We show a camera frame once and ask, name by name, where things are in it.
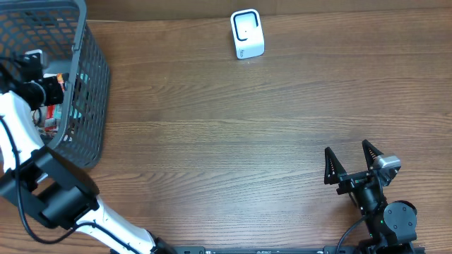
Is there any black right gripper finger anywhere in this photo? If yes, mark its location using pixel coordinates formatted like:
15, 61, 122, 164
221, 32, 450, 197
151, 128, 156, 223
362, 139, 383, 169
324, 147, 347, 185

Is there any brown white snack bag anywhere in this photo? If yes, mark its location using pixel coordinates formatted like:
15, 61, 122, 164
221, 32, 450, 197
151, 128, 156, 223
31, 73, 69, 138

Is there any teal orange snack packet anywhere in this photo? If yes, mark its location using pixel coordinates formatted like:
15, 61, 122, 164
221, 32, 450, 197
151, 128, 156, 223
71, 73, 89, 119

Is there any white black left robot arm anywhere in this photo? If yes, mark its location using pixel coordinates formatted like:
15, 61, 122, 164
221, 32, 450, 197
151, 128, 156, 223
1, 73, 175, 253

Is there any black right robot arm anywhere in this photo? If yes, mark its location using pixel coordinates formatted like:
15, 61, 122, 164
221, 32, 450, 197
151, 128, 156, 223
324, 140, 424, 253

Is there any white barcode scanner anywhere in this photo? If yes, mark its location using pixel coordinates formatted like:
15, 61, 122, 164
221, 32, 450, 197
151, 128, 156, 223
230, 8, 265, 59

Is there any grey plastic mesh basket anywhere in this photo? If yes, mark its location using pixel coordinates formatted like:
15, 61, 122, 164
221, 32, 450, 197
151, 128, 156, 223
1, 0, 110, 169

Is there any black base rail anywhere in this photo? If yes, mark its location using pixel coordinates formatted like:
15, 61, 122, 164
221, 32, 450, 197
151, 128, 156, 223
109, 245, 427, 254

